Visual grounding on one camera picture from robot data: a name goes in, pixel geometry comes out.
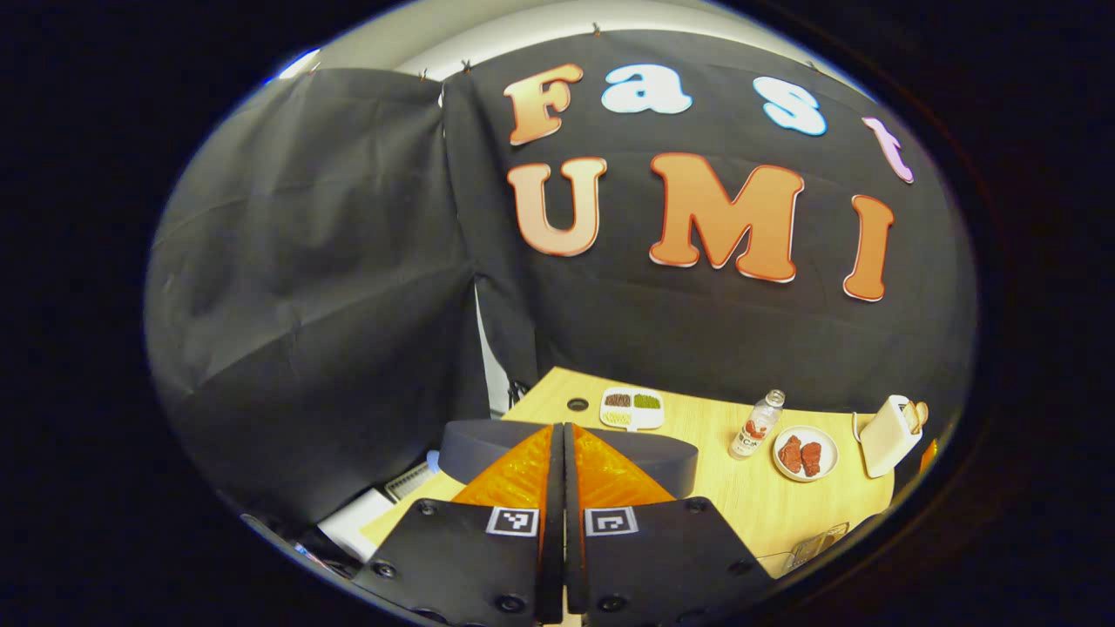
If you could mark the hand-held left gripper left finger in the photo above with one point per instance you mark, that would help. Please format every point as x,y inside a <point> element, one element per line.
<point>470,566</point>

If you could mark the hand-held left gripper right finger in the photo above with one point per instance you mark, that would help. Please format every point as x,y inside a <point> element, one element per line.
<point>653,566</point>

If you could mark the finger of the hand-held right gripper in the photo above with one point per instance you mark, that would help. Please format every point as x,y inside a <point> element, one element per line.
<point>929,457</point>

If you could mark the dark grey rice cooker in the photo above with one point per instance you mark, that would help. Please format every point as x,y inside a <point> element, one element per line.
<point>488,444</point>

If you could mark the toast slice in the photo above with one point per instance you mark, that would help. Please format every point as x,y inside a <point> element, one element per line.
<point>922,411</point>
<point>909,414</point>

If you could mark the white toaster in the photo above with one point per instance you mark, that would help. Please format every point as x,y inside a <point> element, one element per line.
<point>884,440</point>

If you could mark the red meat piece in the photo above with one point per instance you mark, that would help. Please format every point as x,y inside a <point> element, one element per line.
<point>812,459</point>
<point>791,455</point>

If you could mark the white plate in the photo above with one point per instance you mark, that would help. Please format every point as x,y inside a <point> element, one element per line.
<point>806,453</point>

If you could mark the white box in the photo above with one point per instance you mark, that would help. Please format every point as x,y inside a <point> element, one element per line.
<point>353,522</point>

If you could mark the clear plastic container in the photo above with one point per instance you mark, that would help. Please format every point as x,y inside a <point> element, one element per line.
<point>817,547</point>

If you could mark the white divided bean dish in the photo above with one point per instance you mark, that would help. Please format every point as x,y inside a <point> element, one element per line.
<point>632,409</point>

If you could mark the clear drink bottle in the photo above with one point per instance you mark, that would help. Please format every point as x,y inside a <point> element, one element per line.
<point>754,427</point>

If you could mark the black backdrop cloth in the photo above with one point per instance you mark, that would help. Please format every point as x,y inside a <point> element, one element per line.
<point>348,305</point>

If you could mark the ceiling light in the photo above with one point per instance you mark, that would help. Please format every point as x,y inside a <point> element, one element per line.
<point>300,64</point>

